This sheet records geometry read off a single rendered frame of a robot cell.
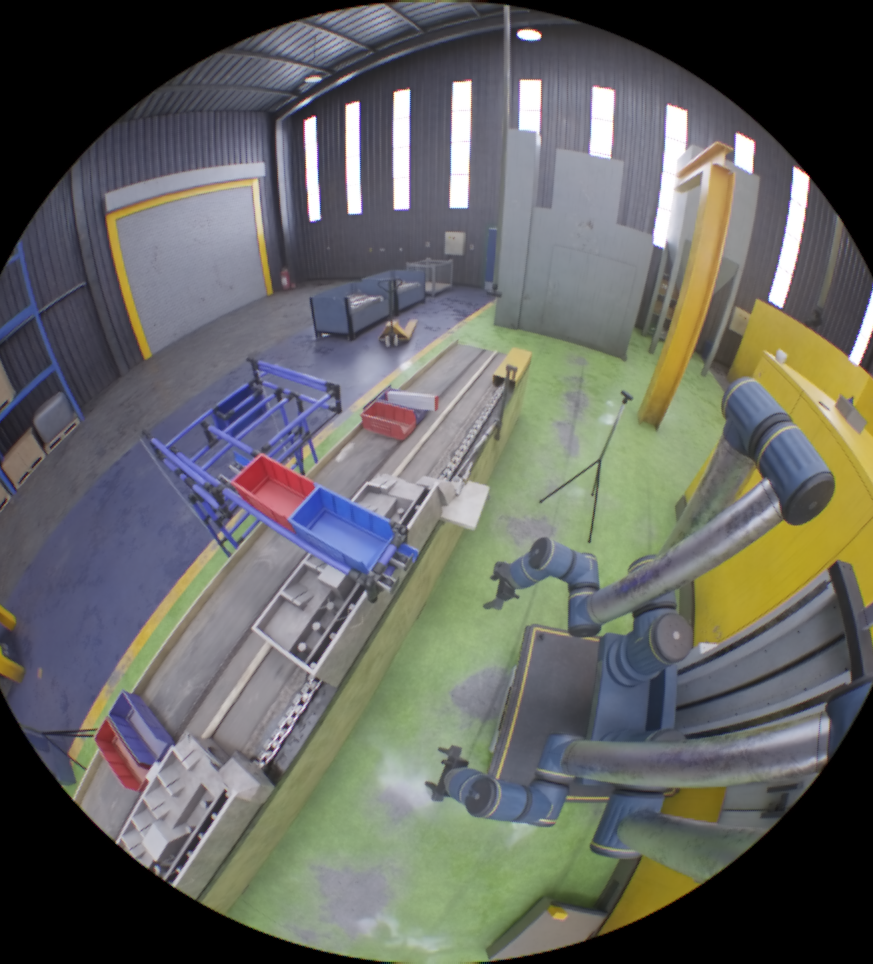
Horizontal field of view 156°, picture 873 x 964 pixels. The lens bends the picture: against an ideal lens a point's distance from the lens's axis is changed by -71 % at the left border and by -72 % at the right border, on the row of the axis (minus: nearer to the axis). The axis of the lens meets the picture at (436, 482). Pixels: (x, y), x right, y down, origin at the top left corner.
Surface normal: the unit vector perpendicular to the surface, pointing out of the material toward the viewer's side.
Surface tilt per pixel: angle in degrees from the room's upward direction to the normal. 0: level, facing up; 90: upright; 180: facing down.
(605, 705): 0
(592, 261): 90
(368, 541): 6
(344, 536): 6
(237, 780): 38
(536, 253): 90
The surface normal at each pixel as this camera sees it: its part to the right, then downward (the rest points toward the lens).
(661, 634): -0.08, -0.71
